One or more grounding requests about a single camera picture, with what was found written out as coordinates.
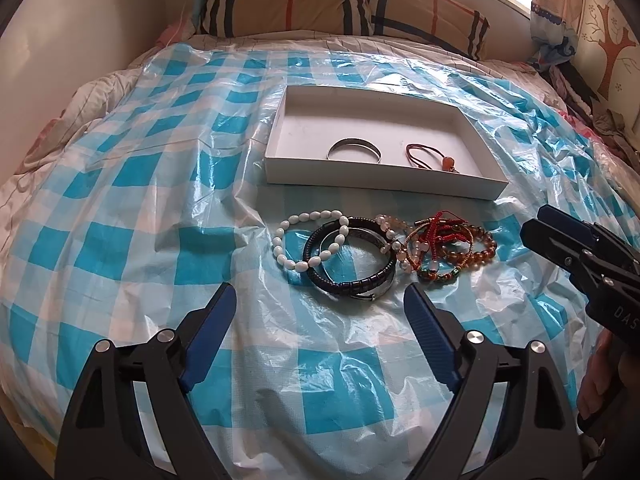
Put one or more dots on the pink cloth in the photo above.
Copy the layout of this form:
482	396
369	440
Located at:
172	32

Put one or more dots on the tree pattern headboard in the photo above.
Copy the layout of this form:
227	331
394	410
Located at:
615	45

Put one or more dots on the clear plastic bag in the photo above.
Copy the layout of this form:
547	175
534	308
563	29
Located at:
610	160

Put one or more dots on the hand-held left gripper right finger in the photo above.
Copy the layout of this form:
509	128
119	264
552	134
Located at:
425	325

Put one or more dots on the pile of clothes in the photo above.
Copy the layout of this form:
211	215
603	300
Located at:
585	95

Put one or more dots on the white cardboard box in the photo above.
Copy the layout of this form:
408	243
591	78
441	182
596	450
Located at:
350	120

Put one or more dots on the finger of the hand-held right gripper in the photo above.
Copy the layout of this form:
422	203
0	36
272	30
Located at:
547	242
570	221

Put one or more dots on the thin silver bangle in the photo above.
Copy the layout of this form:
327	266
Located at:
366	298

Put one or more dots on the person's right hand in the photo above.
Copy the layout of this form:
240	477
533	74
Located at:
597	375

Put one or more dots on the wide silver bangle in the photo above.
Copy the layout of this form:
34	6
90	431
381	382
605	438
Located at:
352	140

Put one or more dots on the pink and blue curtain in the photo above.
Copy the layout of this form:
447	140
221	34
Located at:
550	10

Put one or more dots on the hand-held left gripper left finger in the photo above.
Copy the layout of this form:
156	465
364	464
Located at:
210	330

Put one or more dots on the blue checkered plastic sheet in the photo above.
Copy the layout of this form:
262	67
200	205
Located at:
125	260

